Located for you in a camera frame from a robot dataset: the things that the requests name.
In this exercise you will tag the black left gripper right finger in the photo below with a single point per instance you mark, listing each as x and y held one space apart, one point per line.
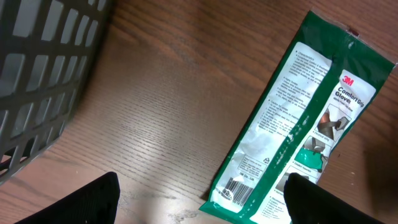
307 203

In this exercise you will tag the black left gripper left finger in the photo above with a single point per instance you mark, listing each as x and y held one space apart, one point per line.
96 202

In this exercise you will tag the green white packet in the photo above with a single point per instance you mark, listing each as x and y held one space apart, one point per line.
323 83

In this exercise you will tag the grey plastic mesh basket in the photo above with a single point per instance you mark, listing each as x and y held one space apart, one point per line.
47 49

